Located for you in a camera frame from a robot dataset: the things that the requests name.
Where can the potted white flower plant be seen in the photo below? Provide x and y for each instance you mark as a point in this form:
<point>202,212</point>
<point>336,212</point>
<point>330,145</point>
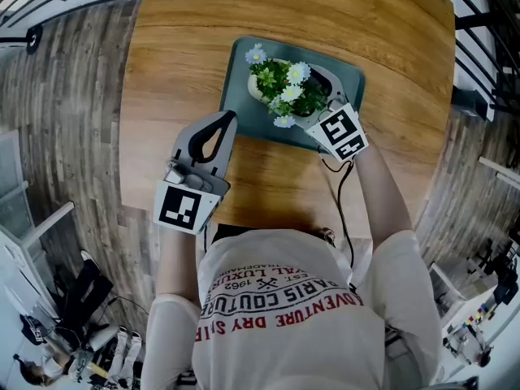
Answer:
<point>280,83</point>

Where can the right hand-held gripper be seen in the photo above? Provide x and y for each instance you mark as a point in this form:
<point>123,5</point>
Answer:
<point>343,132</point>

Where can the person's right forearm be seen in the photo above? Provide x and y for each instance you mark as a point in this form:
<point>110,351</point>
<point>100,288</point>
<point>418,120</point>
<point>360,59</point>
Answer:
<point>384,201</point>

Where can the black folding stand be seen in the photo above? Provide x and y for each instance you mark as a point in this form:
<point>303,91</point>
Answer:
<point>87,289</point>

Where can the black metal railing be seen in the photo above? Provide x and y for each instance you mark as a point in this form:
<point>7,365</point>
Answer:
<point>505,55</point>

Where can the person's left forearm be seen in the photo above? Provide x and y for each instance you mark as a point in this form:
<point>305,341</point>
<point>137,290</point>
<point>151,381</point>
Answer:
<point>176,266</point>

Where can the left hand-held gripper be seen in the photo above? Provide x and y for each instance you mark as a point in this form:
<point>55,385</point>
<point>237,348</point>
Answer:
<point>180,207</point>

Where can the grey-green tray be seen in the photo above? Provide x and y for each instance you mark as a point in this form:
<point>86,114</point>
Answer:
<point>239,110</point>

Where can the person's white printed shirt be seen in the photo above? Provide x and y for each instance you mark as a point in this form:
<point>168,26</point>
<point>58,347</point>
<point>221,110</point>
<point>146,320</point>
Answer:
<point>292,331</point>

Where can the wooden table with white legs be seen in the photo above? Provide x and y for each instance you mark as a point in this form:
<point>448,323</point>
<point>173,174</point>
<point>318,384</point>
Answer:
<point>170,96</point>

